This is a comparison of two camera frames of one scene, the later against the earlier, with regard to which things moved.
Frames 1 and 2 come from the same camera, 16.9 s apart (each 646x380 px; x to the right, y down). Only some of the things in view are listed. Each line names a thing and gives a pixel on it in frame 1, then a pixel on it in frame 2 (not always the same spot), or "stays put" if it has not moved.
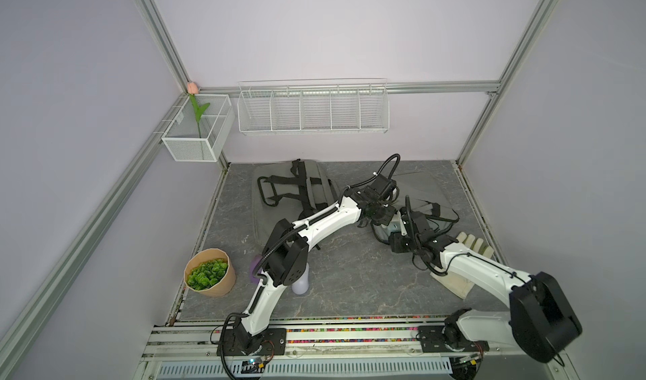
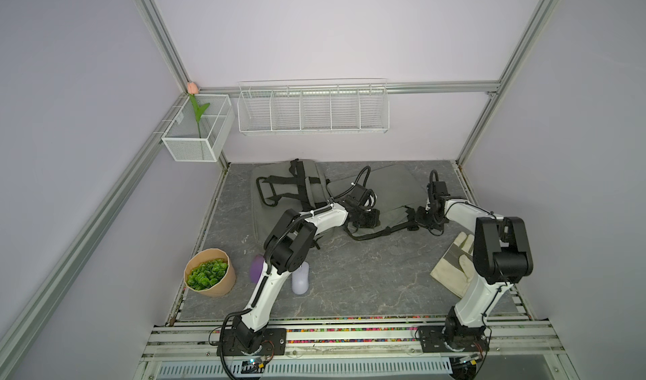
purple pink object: [254, 261] stays put
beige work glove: [456, 284] stays put
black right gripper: [394, 239] -> [418, 218]
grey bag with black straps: [287, 190] stays put
